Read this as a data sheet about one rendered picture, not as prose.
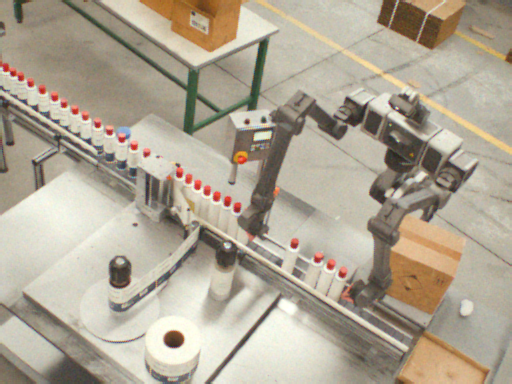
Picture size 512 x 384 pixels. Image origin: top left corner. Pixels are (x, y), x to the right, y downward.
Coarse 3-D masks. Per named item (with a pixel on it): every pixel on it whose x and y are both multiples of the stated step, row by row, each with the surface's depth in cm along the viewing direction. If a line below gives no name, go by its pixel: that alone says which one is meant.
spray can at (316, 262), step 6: (318, 252) 260; (312, 258) 263; (318, 258) 258; (312, 264) 261; (318, 264) 261; (312, 270) 263; (318, 270) 263; (306, 276) 268; (312, 276) 265; (318, 276) 267; (306, 282) 269; (312, 282) 268
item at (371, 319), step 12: (132, 180) 302; (264, 252) 283; (264, 264) 278; (276, 264) 279; (300, 276) 276; (300, 288) 273; (360, 312) 267; (360, 324) 263; (372, 324) 264; (384, 324) 265; (396, 336) 262; (396, 348) 258
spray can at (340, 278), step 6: (342, 270) 255; (336, 276) 258; (342, 276) 256; (336, 282) 259; (342, 282) 258; (330, 288) 264; (336, 288) 261; (342, 288) 261; (330, 294) 265; (336, 294) 263; (336, 300) 266
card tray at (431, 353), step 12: (432, 336) 267; (420, 348) 265; (432, 348) 266; (444, 348) 266; (408, 360) 260; (420, 360) 260; (432, 360) 261; (444, 360) 262; (456, 360) 263; (468, 360) 262; (408, 372) 256; (420, 372) 256; (432, 372) 257; (444, 372) 258; (456, 372) 259; (468, 372) 260; (480, 372) 261
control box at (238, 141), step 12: (228, 120) 254; (240, 120) 251; (252, 120) 252; (228, 132) 256; (240, 132) 248; (252, 132) 251; (228, 144) 259; (240, 144) 253; (228, 156) 261; (252, 156) 260; (264, 156) 263
